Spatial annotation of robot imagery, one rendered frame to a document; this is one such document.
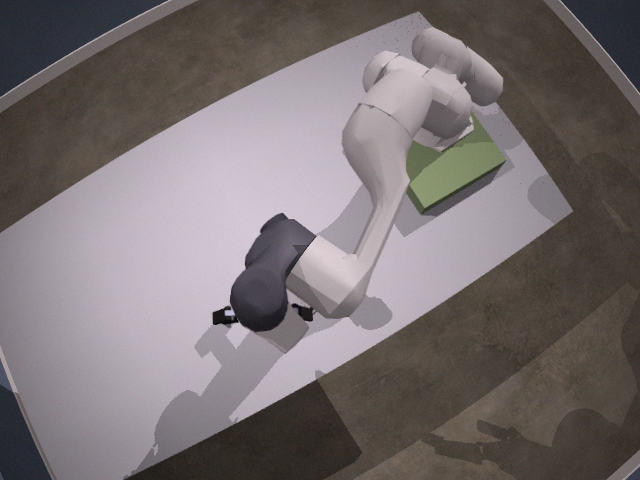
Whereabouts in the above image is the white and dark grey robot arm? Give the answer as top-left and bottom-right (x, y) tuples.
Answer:
(230, 27), (503, 354)

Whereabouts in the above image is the dark grey dumbbell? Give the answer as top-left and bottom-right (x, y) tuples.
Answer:
(260, 213), (288, 233)

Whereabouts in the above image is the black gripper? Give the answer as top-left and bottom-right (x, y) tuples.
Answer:
(212, 303), (313, 328)

